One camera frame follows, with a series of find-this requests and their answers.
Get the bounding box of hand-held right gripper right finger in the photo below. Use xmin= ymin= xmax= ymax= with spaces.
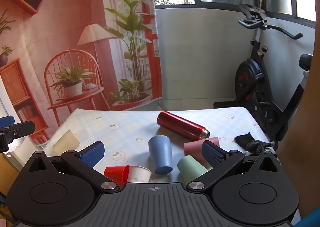
xmin=187 ymin=140 xmax=282 ymax=190

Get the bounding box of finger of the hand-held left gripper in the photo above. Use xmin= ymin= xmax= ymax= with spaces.
xmin=0 ymin=116 xmax=15 ymax=128
xmin=0 ymin=120 xmax=36 ymax=153

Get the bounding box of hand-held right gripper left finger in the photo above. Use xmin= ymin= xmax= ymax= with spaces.
xmin=24 ymin=141 xmax=121 ymax=191

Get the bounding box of blue cup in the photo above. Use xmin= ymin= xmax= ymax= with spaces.
xmin=148 ymin=135 xmax=173 ymax=175

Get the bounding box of pink cup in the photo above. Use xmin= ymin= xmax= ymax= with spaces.
xmin=184 ymin=137 xmax=220 ymax=164

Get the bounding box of green cup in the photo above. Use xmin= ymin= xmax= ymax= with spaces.
xmin=177 ymin=155 xmax=210 ymax=185

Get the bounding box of cream cup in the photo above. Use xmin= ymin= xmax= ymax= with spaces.
xmin=52 ymin=130 xmax=80 ymax=156

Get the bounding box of red cup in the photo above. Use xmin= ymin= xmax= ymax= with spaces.
xmin=103 ymin=165 xmax=131 ymax=188

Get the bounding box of white cup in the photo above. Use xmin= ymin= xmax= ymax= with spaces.
xmin=126 ymin=165 xmax=152 ymax=184

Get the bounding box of black glove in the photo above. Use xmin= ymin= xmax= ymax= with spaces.
xmin=234 ymin=132 xmax=276 ymax=155

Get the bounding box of wooden board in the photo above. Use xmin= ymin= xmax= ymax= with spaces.
xmin=0 ymin=152 xmax=18 ymax=219

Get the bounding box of red metal thermos bottle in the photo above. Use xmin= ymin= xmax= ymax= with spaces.
xmin=157 ymin=111 xmax=210 ymax=142

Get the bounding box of floral checked table cloth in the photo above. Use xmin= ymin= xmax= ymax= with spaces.
xmin=42 ymin=106 xmax=277 ymax=185

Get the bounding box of black exercise bike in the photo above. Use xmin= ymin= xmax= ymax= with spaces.
xmin=213 ymin=3 xmax=313 ymax=148

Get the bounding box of printed room backdrop cloth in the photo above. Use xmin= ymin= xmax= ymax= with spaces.
xmin=0 ymin=0 xmax=165 ymax=145

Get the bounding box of person's blue clothing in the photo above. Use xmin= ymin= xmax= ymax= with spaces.
xmin=296 ymin=205 xmax=320 ymax=227

